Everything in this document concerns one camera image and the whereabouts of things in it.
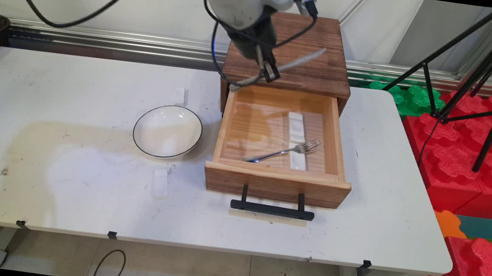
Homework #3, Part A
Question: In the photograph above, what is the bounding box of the black floor cable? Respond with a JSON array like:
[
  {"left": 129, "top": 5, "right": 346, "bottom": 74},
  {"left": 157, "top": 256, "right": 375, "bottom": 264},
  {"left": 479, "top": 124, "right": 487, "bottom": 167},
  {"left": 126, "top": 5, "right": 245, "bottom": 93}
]
[{"left": 93, "top": 247, "right": 128, "bottom": 276}]

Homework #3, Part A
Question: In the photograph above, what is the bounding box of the black tripod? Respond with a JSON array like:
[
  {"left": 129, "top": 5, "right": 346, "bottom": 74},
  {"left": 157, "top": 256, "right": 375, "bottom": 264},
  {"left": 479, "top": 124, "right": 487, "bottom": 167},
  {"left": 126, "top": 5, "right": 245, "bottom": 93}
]
[{"left": 373, "top": 0, "right": 492, "bottom": 175}]

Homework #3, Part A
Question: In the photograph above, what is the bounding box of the silver serrated table knife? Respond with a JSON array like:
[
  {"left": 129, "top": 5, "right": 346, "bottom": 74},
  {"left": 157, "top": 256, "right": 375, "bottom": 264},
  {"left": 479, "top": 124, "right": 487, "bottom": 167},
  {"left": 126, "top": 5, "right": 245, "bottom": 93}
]
[{"left": 229, "top": 38, "right": 327, "bottom": 102}]

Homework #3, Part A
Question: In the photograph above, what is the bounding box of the light wooden drawer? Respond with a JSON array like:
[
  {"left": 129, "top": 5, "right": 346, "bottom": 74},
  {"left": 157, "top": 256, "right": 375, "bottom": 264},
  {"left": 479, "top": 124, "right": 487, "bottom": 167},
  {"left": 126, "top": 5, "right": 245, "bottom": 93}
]
[{"left": 202, "top": 80, "right": 362, "bottom": 211}]

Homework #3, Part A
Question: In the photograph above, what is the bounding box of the white ceramic cutlery rest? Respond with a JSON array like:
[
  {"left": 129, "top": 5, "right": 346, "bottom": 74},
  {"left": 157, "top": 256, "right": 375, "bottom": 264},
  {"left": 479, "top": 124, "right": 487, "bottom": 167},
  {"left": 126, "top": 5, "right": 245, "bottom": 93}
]
[
  {"left": 151, "top": 168, "right": 172, "bottom": 201},
  {"left": 285, "top": 111, "right": 310, "bottom": 144},
  {"left": 173, "top": 86, "right": 187, "bottom": 107},
  {"left": 287, "top": 142, "right": 311, "bottom": 172}
]

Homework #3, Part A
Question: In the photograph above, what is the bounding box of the aluminium wall rail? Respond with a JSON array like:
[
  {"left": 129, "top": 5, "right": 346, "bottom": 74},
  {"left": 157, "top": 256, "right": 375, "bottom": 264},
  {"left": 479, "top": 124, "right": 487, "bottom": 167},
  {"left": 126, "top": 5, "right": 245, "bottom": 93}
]
[{"left": 4, "top": 17, "right": 492, "bottom": 104}]

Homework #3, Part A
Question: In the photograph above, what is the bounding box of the black drawer handle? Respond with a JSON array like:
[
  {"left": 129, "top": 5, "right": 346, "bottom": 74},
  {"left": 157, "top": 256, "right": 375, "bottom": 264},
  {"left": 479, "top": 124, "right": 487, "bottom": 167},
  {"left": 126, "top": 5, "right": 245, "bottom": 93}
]
[{"left": 229, "top": 183, "right": 318, "bottom": 222}]

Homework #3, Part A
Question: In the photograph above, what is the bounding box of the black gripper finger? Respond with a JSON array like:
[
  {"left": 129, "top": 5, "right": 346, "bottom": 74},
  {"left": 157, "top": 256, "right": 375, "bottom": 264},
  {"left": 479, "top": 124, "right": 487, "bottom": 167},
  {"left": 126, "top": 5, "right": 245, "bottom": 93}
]
[
  {"left": 263, "top": 59, "right": 284, "bottom": 85},
  {"left": 257, "top": 58, "right": 273, "bottom": 82}
]

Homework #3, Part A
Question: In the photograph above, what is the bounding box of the orange foam piece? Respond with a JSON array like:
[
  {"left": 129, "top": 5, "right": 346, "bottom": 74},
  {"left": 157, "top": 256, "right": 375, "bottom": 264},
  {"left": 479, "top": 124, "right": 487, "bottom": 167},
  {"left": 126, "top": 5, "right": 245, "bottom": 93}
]
[{"left": 432, "top": 209, "right": 470, "bottom": 241}]

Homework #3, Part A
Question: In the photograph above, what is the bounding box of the dark wooden drawer cabinet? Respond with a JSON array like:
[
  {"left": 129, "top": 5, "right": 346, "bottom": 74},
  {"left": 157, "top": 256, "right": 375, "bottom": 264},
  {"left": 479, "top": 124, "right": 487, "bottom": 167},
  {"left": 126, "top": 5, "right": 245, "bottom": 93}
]
[{"left": 217, "top": 6, "right": 359, "bottom": 127}]

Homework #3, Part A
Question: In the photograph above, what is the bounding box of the green foam block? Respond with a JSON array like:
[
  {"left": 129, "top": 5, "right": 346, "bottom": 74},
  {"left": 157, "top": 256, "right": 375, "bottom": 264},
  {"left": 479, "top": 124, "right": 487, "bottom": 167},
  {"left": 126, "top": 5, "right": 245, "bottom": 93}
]
[{"left": 363, "top": 79, "right": 447, "bottom": 121}]

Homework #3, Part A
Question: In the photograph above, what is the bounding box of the white bowl black rim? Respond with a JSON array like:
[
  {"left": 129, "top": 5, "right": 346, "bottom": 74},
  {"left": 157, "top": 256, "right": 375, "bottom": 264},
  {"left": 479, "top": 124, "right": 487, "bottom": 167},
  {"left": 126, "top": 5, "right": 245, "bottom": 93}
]
[{"left": 130, "top": 101, "right": 206, "bottom": 163}]

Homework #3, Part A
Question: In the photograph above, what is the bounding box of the silver fork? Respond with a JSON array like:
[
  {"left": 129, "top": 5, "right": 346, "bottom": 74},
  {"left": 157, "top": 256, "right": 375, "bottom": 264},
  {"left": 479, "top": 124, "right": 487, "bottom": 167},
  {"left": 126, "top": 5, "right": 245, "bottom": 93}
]
[{"left": 243, "top": 131, "right": 322, "bottom": 171}]

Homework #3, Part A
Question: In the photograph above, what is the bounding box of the teal foam mat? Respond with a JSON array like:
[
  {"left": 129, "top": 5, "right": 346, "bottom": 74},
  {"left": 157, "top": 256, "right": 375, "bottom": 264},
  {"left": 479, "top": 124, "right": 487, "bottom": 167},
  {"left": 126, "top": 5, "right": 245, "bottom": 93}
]
[{"left": 455, "top": 214, "right": 492, "bottom": 242}]

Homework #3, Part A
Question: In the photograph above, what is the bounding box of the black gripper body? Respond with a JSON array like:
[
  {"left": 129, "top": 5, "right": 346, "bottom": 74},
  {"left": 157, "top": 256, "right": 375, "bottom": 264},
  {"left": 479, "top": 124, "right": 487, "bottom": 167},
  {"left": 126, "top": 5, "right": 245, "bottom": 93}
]
[{"left": 226, "top": 9, "right": 282, "bottom": 63}]

